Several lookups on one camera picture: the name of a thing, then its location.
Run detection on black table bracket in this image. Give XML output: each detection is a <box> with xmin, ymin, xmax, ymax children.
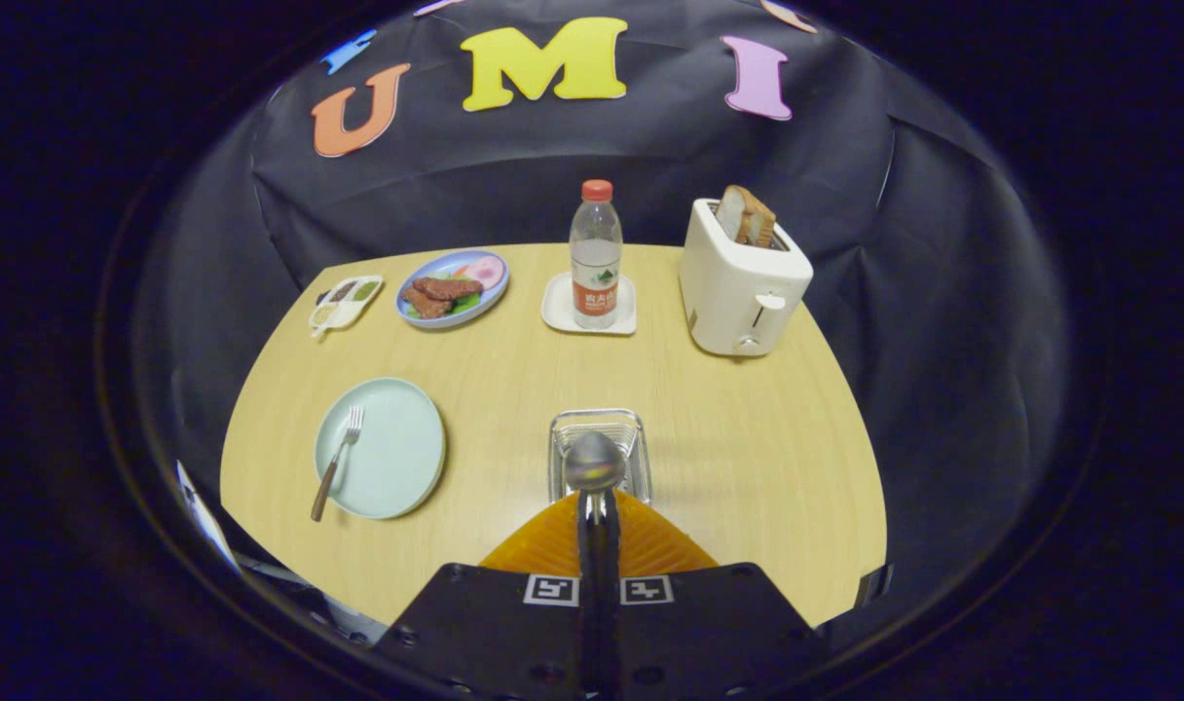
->
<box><xmin>854</xmin><ymin>563</ymin><xmax>896</xmax><ymax>610</ymax></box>

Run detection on brown meat slice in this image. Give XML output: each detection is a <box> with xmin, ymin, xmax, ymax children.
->
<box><xmin>402</xmin><ymin>287</ymin><xmax>455</xmax><ymax>320</ymax></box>
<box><xmin>414</xmin><ymin>277</ymin><xmax>485</xmax><ymax>302</ymax></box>

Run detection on white square coaster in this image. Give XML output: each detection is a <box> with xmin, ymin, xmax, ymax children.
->
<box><xmin>540</xmin><ymin>272</ymin><xmax>638</xmax><ymax>337</ymax></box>

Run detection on metal wire basket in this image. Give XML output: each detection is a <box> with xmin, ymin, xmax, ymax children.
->
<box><xmin>549</xmin><ymin>408</ymin><xmax>653</xmax><ymax>505</ymax></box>

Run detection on light green plate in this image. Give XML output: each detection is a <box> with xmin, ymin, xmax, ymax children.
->
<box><xmin>314</xmin><ymin>377</ymin><xmax>447</xmax><ymax>521</ymax></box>

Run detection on clear water bottle red cap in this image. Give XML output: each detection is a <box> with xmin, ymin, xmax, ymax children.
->
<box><xmin>569</xmin><ymin>179</ymin><xmax>624</xmax><ymax>330</ymax></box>

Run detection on white toaster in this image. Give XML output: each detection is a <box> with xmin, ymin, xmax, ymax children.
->
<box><xmin>679</xmin><ymin>199</ymin><xmax>814</xmax><ymax>357</ymax></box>

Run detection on metal fork wooden handle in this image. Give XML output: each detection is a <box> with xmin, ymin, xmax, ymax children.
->
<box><xmin>310</xmin><ymin>405</ymin><xmax>365</xmax><ymax>523</ymax></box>

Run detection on metal spoon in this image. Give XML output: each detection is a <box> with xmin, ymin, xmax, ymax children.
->
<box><xmin>565</xmin><ymin>431</ymin><xmax>628</xmax><ymax>556</ymax></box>

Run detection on white divided sauce dish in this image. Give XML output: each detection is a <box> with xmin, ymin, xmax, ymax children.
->
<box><xmin>308</xmin><ymin>275</ymin><xmax>385</xmax><ymax>339</ymax></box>

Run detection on blue food plate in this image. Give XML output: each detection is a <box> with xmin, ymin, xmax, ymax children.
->
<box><xmin>395</xmin><ymin>249</ymin><xmax>510</xmax><ymax>330</ymax></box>

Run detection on toast bread slice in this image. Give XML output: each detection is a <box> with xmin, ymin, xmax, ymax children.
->
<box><xmin>743</xmin><ymin>192</ymin><xmax>778</xmax><ymax>248</ymax></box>
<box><xmin>715</xmin><ymin>185</ymin><xmax>751</xmax><ymax>242</ymax></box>

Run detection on white flat panel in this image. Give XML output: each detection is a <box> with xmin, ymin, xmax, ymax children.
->
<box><xmin>175</xmin><ymin>461</ymin><xmax>243</xmax><ymax>575</ymax></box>

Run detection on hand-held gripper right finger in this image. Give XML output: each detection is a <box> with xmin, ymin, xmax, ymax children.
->
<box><xmin>600</xmin><ymin>489</ymin><xmax>829</xmax><ymax>701</ymax></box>

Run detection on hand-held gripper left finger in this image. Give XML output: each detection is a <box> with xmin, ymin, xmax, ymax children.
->
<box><xmin>373</xmin><ymin>490</ymin><xmax>601</xmax><ymax>701</ymax></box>

